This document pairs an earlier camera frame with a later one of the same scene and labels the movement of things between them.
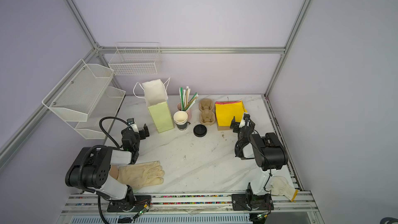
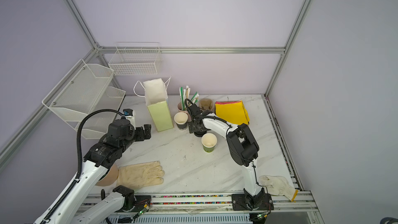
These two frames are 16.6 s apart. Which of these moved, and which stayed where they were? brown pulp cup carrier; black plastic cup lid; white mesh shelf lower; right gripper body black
Moved: right gripper body black
Stayed: brown pulp cup carrier; white mesh shelf lower; black plastic cup lid
